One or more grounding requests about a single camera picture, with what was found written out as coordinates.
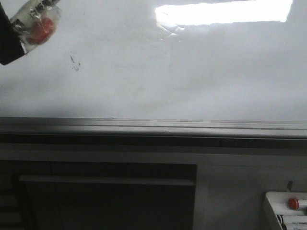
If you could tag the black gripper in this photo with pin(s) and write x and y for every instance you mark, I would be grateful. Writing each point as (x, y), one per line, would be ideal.
(11, 47)

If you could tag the white marker with red tape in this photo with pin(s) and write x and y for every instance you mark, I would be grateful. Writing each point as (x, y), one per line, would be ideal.
(35, 22)

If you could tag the grey whiteboard marker tray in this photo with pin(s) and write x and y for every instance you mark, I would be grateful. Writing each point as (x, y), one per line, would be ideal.
(111, 131)

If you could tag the white whiteboard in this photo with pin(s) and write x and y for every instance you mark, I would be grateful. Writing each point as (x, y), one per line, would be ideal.
(166, 59)

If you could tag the dark cabinet panel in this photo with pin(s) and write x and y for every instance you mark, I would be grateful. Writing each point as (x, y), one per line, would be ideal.
(42, 195)

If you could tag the black-striped marker in box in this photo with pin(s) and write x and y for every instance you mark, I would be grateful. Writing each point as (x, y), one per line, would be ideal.
(293, 222)

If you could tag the white storage box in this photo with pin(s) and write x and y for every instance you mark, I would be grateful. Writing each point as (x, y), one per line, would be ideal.
(276, 203)

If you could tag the red-capped white marker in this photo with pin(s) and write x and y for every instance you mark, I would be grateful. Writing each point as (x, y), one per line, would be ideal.
(297, 204)

